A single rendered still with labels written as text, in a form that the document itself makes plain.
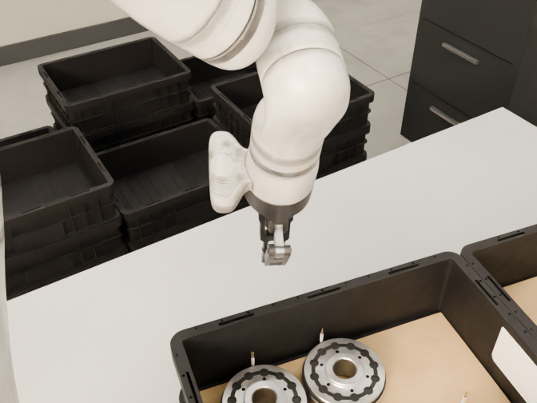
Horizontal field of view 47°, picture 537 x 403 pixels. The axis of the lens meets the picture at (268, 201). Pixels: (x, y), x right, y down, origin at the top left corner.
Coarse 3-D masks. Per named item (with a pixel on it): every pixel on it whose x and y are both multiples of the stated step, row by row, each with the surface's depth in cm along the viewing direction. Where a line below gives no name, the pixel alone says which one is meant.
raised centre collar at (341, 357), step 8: (328, 360) 78; (336, 360) 78; (344, 360) 78; (352, 360) 78; (328, 368) 77; (360, 368) 77; (328, 376) 76; (336, 376) 76; (360, 376) 76; (336, 384) 75; (344, 384) 75; (352, 384) 75
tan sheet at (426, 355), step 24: (384, 336) 85; (408, 336) 85; (432, 336) 85; (456, 336) 85; (384, 360) 82; (408, 360) 82; (432, 360) 82; (456, 360) 82; (408, 384) 79; (432, 384) 79; (456, 384) 79; (480, 384) 79
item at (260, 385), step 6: (258, 384) 75; (264, 384) 75; (270, 384) 75; (246, 390) 74; (252, 390) 74; (258, 390) 75; (270, 390) 75; (276, 390) 74; (246, 396) 74; (252, 396) 74; (276, 396) 74; (282, 396) 74; (246, 402) 73; (252, 402) 73; (276, 402) 73; (282, 402) 73
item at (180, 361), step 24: (408, 264) 82; (432, 264) 82; (456, 264) 82; (336, 288) 79; (360, 288) 79; (480, 288) 78; (264, 312) 76; (504, 312) 76; (192, 336) 73; (528, 336) 73
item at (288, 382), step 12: (240, 372) 77; (252, 372) 77; (264, 372) 77; (276, 372) 77; (288, 372) 77; (228, 384) 76; (240, 384) 76; (252, 384) 76; (276, 384) 76; (288, 384) 76; (300, 384) 76; (228, 396) 74; (240, 396) 74; (288, 396) 74; (300, 396) 74
